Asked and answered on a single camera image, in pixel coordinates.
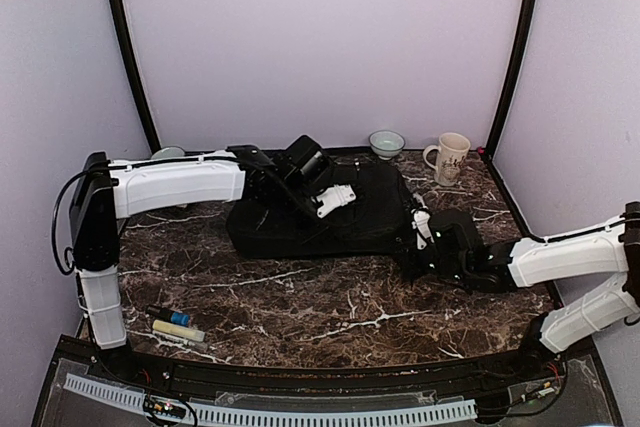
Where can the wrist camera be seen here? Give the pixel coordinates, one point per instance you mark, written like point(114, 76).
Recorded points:
point(304, 162)
point(455, 236)

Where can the white mug with print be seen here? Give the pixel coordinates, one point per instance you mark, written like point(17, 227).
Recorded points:
point(446, 158)

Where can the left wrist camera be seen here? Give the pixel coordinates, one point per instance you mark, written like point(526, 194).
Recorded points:
point(304, 162)

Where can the black frame post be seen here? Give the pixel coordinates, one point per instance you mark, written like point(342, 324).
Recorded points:
point(128, 56)
point(513, 70)

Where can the black front table rail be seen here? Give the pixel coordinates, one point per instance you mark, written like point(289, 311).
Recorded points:
point(188, 372)

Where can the celadon bowl at back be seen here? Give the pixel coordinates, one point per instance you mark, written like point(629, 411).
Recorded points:
point(386, 144)

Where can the left black frame post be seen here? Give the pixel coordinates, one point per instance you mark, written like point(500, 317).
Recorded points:
point(128, 56)

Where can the black and blue marker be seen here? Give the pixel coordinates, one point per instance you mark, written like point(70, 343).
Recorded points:
point(168, 315)

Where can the black student bag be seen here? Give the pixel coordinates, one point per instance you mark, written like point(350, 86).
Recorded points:
point(375, 223)

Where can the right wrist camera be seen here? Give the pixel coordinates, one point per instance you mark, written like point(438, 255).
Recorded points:
point(455, 236)

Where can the white cable duct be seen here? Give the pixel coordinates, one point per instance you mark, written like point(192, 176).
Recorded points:
point(235, 409)

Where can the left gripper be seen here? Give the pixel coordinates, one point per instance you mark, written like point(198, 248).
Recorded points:
point(350, 176)

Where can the small circuit board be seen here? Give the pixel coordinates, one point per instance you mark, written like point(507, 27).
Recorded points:
point(159, 408)

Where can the right black frame post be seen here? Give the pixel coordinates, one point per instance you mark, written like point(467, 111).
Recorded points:
point(513, 70)

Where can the celadon bowl on tile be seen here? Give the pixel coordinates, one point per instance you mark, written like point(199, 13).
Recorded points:
point(170, 152)

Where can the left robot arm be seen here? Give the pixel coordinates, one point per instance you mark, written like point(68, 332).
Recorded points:
point(108, 191)

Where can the clear pen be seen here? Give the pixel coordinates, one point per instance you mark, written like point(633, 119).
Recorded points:
point(183, 343)

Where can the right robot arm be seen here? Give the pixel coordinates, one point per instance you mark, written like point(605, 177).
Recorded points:
point(611, 247)

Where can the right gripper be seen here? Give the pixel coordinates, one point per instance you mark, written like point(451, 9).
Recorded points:
point(420, 254)

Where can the yellow highlighter pen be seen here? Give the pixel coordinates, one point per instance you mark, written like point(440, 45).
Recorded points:
point(187, 333)

